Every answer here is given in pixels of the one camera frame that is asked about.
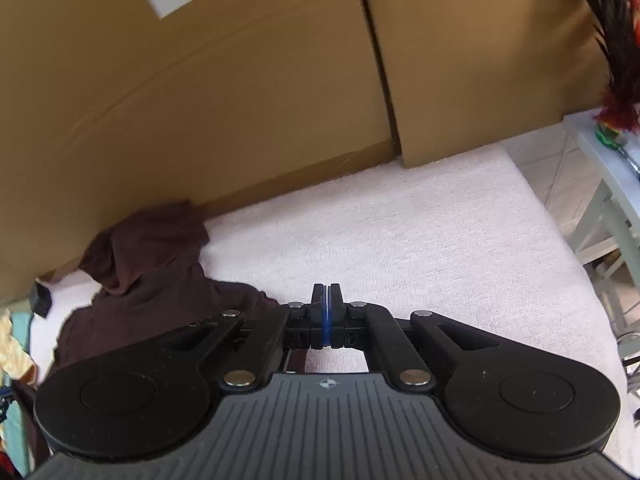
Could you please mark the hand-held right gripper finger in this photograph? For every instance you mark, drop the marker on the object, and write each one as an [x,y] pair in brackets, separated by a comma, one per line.
[332,325]
[322,325]

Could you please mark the dark brown hoodie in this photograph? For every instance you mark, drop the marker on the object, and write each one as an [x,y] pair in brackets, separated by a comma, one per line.
[150,300]

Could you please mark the white terry towel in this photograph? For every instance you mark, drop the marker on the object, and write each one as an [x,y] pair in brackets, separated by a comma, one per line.
[400,240]

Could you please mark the black power adapter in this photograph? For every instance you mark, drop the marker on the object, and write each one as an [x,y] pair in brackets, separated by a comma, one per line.
[41,300]

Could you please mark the cardboard box with red print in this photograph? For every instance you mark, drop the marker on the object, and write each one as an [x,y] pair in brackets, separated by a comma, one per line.
[475,60]

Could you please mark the teal cloth with black stripe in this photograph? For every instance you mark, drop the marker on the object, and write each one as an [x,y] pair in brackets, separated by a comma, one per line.
[21,330]

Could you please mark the pale stool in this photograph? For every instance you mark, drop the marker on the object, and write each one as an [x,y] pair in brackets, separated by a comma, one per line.
[605,185]

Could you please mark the yellow patterned cloth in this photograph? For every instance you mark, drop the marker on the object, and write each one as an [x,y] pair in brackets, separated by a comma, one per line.
[15,360]

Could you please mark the black red feather duster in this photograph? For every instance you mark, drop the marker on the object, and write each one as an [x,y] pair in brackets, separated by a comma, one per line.
[617,60]

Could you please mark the chrome metal frame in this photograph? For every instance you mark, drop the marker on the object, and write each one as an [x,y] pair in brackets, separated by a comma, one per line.
[631,345]

